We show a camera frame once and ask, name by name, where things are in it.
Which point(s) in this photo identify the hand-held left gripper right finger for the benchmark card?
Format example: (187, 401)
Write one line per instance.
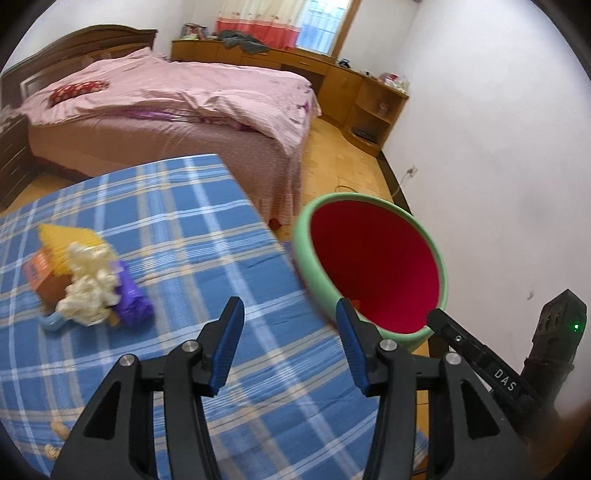
(353, 350)

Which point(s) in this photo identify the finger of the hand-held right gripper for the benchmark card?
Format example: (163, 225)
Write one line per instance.
(455, 337)

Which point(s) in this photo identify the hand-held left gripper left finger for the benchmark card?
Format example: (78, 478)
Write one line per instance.
(228, 346)

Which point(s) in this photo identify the red bucket with green rim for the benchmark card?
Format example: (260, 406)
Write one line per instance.
(369, 267)

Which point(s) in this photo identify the purple bag roll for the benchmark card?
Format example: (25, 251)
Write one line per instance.
(131, 295)

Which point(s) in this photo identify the white foam fruit net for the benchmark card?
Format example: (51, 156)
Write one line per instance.
(90, 286)

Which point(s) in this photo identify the light blue plastic item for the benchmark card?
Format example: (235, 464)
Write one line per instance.
(51, 322)

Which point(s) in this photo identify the peanut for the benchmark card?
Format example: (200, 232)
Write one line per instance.
(57, 429)
(50, 450)

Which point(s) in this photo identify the yellow foam fruit net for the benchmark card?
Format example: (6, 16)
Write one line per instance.
(64, 242)

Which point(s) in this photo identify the orange cardboard box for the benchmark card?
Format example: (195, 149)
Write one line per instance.
(41, 272)

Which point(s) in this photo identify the blue plaid cloth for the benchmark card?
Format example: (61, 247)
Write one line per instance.
(184, 221)

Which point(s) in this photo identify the bed with pink blanket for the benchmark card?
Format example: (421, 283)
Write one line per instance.
(161, 143)

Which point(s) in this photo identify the black box on shelf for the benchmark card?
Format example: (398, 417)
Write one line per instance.
(364, 134)

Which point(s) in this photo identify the group of small bottles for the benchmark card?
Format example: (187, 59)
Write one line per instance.
(395, 82)

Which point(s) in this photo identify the wooden cabinet unit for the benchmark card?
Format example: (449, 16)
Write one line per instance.
(341, 87)

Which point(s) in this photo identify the dark wooden nightstand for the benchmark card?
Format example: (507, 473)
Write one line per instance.
(11, 161)

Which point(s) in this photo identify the small black device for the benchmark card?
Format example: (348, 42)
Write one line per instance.
(345, 62)

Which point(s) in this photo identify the red patterned pillow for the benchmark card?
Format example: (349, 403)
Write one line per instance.
(76, 91)

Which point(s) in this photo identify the grey clothes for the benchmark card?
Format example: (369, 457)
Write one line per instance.
(242, 41)

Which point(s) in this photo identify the standing photo frames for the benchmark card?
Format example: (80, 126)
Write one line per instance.
(194, 32)

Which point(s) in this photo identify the barred window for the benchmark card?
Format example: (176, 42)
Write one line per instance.
(328, 27)

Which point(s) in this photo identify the floral curtain with red hem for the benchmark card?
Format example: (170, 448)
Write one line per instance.
(258, 23)

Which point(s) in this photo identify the wooden bed headboard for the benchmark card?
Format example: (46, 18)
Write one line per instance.
(69, 50)

